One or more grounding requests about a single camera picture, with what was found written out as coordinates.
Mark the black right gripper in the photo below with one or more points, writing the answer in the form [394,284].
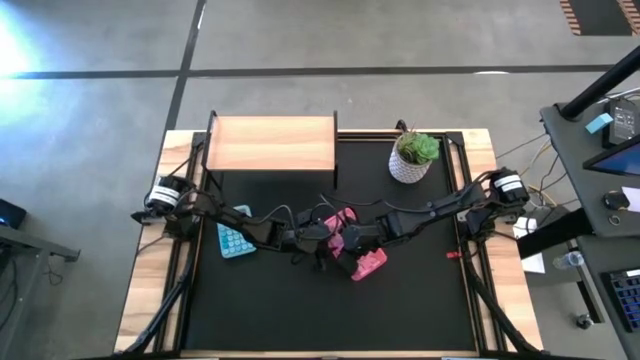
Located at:
[365,237]

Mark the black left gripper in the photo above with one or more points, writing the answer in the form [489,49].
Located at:
[312,230]

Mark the pink translucent pencil box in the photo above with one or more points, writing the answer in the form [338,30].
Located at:
[370,262]

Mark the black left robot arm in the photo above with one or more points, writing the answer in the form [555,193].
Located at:
[220,215]

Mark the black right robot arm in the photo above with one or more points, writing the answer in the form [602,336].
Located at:
[450,210]

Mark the black table mat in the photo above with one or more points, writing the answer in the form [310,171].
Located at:
[325,310]

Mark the teal plate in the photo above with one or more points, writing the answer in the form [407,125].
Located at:
[235,242]

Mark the small red clip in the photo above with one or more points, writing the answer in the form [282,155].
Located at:
[454,255]

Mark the succulent in white patterned pot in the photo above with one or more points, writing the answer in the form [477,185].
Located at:
[415,150]

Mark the white paper sheet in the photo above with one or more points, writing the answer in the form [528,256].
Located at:
[632,199]
[534,262]

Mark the clear water bottle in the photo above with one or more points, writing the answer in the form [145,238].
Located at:
[567,260]

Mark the black caster wheel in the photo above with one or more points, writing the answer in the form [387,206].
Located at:
[583,321]

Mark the black side desk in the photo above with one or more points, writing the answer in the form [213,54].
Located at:
[575,165]

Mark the black keyboard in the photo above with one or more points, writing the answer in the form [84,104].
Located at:
[625,300]

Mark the blue sticky pad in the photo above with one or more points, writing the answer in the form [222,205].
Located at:
[599,123]

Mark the tablet screen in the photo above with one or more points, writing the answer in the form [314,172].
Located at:
[620,160]

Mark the grey side desk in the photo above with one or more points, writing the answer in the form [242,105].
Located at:
[20,260]

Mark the black power adapter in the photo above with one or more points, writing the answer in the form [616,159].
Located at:
[622,122]

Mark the black pole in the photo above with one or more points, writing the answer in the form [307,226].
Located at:
[600,85]

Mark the black device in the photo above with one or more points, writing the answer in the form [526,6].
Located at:
[10,214]

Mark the red striped floor mat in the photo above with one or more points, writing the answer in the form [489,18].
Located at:
[600,15]

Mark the wooden shelf with black frame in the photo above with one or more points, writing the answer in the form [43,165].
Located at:
[270,142]

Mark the black aluminium rig frame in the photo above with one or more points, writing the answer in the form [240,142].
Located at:
[187,310]

